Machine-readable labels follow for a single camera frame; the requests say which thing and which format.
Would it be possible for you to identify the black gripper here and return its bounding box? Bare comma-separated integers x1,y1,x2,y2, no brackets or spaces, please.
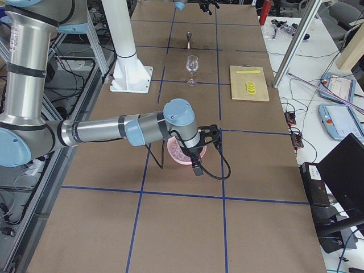
181,145,205,160
198,0,220,15

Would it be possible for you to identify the steel jigger cup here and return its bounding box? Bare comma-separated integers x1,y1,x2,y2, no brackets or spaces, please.
186,31,192,49

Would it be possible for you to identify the clear ice cubes pile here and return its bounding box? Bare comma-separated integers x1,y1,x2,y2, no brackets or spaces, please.
168,142,190,162

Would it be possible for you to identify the clear wine glass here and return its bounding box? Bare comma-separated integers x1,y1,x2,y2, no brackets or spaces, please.
185,55,199,86

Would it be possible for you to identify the pink bowl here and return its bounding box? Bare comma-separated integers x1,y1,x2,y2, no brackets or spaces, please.
167,136,192,166

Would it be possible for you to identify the red cylinder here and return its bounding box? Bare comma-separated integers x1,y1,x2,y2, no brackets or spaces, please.
259,0,272,26

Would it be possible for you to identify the yellow plastic knife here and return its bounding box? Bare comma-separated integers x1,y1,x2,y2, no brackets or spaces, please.
236,70,261,75

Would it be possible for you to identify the bamboo cutting board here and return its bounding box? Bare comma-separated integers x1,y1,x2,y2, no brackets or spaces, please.
229,65,270,102

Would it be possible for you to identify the lemon slice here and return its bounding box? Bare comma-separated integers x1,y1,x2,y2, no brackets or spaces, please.
245,81,256,96

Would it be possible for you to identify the black monitor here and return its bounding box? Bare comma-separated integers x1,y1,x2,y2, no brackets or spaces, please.
316,133,363,236

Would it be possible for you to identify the white grabber stick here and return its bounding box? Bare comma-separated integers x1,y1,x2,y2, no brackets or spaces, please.
287,72,364,114

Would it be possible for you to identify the blue teach pendant tablet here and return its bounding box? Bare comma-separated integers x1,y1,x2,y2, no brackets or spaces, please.
318,72,355,102

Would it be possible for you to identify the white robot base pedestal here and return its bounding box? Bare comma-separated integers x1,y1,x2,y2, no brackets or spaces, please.
102,0,153,94

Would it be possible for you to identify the aluminium frame post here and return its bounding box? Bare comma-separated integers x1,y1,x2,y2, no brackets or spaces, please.
272,0,322,88

